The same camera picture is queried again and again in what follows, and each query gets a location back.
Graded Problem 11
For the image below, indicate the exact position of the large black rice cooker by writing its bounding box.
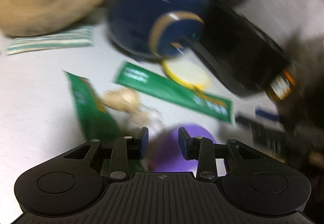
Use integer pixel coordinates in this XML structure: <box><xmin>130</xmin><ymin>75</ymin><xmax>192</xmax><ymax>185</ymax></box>
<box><xmin>193</xmin><ymin>0</ymin><xmax>289</xmax><ymax>97</ymax></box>

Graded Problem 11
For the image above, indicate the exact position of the garlic bulb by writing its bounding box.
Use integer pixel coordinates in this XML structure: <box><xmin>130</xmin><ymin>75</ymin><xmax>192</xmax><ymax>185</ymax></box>
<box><xmin>131</xmin><ymin>110</ymin><xmax>164</xmax><ymax>133</ymax></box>

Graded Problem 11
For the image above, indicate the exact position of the glass jar orange lid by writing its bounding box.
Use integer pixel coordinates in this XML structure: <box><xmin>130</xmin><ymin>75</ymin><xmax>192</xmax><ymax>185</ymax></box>
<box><xmin>266</xmin><ymin>69</ymin><xmax>296</xmax><ymax>102</ymax></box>

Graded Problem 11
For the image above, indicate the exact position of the green snack wrapper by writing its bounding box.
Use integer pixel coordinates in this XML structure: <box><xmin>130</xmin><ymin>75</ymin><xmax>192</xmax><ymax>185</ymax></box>
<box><xmin>65</xmin><ymin>72</ymin><xmax>123</xmax><ymax>141</ymax></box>
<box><xmin>115</xmin><ymin>62</ymin><xmax>232</xmax><ymax>123</ymax></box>

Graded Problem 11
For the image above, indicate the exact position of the purple pink sponge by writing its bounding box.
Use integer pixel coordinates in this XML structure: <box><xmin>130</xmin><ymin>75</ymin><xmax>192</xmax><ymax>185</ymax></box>
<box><xmin>142</xmin><ymin>123</ymin><xmax>216</xmax><ymax>173</ymax></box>

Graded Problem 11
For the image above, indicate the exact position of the yellow round scrubber pad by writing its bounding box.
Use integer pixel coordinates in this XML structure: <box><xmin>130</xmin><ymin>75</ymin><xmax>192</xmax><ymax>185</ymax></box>
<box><xmin>161</xmin><ymin>58</ymin><xmax>210</xmax><ymax>90</ymax></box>

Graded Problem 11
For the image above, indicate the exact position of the green white striped cloth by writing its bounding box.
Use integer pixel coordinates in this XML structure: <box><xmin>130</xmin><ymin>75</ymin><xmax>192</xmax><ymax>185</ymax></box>
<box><xmin>5</xmin><ymin>25</ymin><xmax>93</xmax><ymax>56</ymax></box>

